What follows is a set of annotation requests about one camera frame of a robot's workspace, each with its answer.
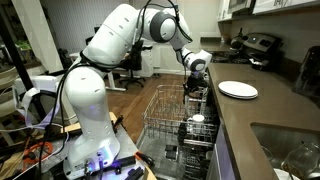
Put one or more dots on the wooden standing desk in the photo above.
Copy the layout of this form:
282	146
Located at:
111	80

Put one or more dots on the clear drinking glass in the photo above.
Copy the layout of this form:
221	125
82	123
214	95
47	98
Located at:
173	98

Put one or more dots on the large white plate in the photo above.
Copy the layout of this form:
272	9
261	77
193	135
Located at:
238	90

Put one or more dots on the lower dishwasher rack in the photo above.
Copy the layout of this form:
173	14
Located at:
196	163

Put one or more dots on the dark microwave oven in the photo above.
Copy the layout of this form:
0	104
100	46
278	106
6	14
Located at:
240	6

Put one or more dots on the gray lower door cabinet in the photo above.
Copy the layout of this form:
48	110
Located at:
223	156

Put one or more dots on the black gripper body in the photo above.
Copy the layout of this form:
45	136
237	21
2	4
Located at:
196	83

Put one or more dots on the robot mounting table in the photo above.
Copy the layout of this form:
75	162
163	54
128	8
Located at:
130	143

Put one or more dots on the white mug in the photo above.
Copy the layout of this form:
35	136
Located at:
198	118

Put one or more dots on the glass pitcher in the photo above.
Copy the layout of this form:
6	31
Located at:
301	161

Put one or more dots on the black desk monitor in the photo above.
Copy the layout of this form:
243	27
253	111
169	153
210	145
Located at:
91	38

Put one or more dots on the black stove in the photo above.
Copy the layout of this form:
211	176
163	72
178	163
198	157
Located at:
263	43

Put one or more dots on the steel kitchen sink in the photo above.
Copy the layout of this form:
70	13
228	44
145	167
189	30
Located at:
276	136

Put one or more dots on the black office chair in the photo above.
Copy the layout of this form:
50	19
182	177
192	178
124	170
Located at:
135	63

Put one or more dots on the white upper cabinet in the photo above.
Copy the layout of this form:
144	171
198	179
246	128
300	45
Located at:
286	5

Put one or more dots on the black countertop appliance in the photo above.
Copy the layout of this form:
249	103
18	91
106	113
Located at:
308	75

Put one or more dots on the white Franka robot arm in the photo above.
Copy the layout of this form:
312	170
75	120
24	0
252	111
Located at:
90	90

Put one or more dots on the white drawer unit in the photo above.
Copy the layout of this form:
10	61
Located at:
148	63

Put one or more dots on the black frame pole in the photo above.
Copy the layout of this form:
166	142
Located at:
20	70

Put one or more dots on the black kettle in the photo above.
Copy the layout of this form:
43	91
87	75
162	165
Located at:
237	41

